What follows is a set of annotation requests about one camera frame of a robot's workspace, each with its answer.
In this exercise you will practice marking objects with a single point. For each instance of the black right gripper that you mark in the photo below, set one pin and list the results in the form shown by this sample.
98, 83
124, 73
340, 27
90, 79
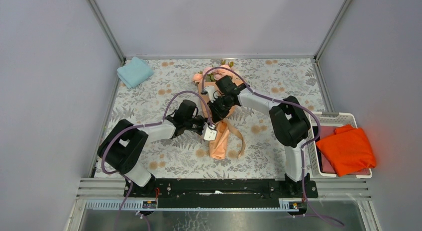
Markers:
217, 115

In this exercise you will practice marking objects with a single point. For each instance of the light blue folded towel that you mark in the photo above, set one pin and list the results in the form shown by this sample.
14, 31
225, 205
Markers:
135, 72

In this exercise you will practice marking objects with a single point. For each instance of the floral patterned tablecloth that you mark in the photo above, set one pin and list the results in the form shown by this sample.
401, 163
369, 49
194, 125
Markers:
187, 156

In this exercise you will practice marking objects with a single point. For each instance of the pile of fake flowers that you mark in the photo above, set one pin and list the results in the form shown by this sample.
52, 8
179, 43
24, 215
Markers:
210, 74

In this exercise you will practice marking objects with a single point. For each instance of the beige ribbon pile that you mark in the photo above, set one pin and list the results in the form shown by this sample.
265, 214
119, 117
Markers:
225, 129

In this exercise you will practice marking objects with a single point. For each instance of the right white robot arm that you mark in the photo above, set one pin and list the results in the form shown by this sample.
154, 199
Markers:
289, 122

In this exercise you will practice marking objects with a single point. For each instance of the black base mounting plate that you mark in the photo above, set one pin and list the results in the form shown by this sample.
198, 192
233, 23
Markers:
222, 193

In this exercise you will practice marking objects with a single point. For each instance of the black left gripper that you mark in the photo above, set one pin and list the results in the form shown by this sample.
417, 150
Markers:
203, 121

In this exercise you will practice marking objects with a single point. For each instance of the peach wrapping paper sheet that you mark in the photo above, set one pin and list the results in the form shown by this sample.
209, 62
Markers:
212, 144

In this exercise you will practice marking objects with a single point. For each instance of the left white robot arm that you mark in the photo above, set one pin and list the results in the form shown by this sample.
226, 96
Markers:
122, 148

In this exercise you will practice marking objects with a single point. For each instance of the white plastic basket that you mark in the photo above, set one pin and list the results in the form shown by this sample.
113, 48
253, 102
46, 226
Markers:
342, 150

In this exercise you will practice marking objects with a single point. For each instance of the orange folded cloth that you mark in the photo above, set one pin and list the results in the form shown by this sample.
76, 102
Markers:
348, 150

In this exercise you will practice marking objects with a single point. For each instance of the pink cloth in basket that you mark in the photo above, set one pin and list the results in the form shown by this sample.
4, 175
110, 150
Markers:
324, 147

